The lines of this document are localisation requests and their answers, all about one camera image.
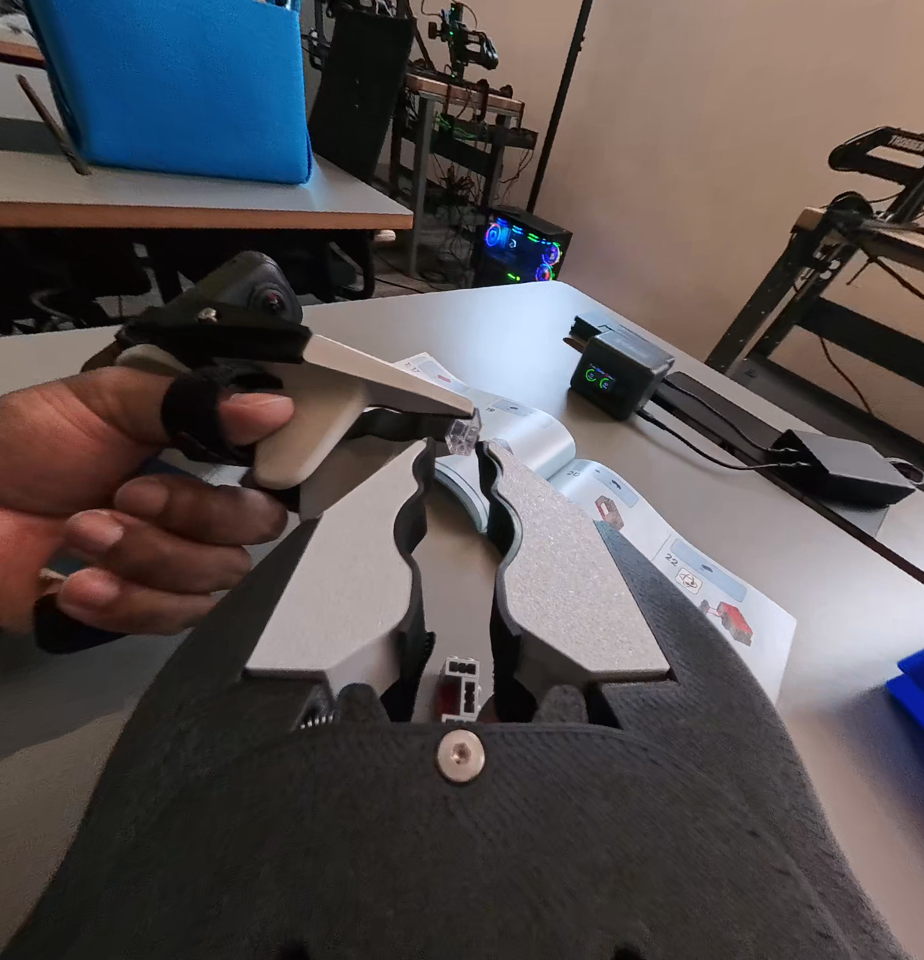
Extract blue plastic tray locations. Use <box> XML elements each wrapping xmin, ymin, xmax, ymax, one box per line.
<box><xmin>885</xmin><ymin>641</ymin><xmax>924</xmax><ymax>751</ymax></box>

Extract blue fabric box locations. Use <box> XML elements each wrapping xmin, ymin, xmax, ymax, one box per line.
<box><xmin>23</xmin><ymin>0</ymin><xmax>314</xmax><ymax>186</ymax></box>

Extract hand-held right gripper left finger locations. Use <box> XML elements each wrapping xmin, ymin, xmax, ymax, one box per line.
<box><xmin>243</xmin><ymin>438</ymin><xmax>439</xmax><ymax>723</ymax></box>

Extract black mat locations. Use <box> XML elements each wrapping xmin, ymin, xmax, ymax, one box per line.
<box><xmin>0</xmin><ymin>114</ymin><xmax>80</xmax><ymax>155</ymax></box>

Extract black power station with display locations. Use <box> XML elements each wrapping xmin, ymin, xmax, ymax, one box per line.
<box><xmin>569</xmin><ymin>330</ymin><xmax>676</xmax><ymax>421</ymax></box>

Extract cluttered equipment rack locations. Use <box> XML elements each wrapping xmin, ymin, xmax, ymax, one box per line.
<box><xmin>390</xmin><ymin>0</ymin><xmax>541</xmax><ymax>279</ymax></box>

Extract grey red toy brick assembly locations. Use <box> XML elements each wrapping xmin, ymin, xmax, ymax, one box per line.
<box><xmin>435</xmin><ymin>654</ymin><xmax>484</xmax><ymax>725</ymax></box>

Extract black cable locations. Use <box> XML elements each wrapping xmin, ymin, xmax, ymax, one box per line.
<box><xmin>633</xmin><ymin>408</ymin><xmax>811</xmax><ymax>472</ymax></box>

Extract computer tower with coloured lights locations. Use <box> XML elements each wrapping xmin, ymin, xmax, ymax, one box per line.
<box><xmin>473</xmin><ymin>204</ymin><xmax>574</xmax><ymax>288</ymax></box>

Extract thin dark rod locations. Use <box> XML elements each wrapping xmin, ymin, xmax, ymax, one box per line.
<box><xmin>15</xmin><ymin>73</ymin><xmax>94</xmax><ymax>177</ymax></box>

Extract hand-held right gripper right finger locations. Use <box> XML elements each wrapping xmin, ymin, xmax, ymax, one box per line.
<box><xmin>479</xmin><ymin>438</ymin><xmax>674</xmax><ymax>710</ymax></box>

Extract black flat device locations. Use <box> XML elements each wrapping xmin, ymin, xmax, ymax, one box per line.
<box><xmin>651</xmin><ymin>369</ymin><xmax>791</xmax><ymax>468</ymax></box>

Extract black pole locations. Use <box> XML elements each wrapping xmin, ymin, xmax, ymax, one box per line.
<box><xmin>523</xmin><ymin>0</ymin><xmax>596</xmax><ymax>216</ymax></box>

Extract person's left hand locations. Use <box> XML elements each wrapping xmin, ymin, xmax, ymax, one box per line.
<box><xmin>0</xmin><ymin>367</ymin><xmax>296</xmax><ymax>639</ymax></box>

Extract black power adapter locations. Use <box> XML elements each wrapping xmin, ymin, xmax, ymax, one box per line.
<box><xmin>777</xmin><ymin>429</ymin><xmax>916</xmax><ymax>507</ymax></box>

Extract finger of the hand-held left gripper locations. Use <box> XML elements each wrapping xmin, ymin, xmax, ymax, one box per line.
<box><xmin>300</xmin><ymin>333</ymin><xmax>483</xmax><ymax>441</ymax></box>
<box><xmin>298</xmin><ymin>438</ymin><xmax>427</xmax><ymax>522</ymax></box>

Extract grey table with wooden edge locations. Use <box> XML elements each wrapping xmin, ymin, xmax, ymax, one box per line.
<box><xmin>0</xmin><ymin>37</ymin><xmax>416</xmax><ymax>230</ymax></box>

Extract black monitor panel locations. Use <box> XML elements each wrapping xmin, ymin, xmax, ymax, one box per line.
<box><xmin>308</xmin><ymin>3</ymin><xmax>418</xmax><ymax>200</ymax></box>

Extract toy brick instruction booklet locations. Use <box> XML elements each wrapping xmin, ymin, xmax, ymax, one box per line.
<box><xmin>393</xmin><ymin>351</ymin><xmax>799</xmax><ymax>710</ymax></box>

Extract clear toy brick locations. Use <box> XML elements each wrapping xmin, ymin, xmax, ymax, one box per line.
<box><xmin>443</xmin><ymin>407</ymin><xmax>484</xmax><ymax>457</ymax></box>

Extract black metal frame stand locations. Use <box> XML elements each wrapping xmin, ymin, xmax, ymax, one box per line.
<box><xmin>705</xmin><ymin>191</ymin><xmax>924</xmax><ymax>391</ymax></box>

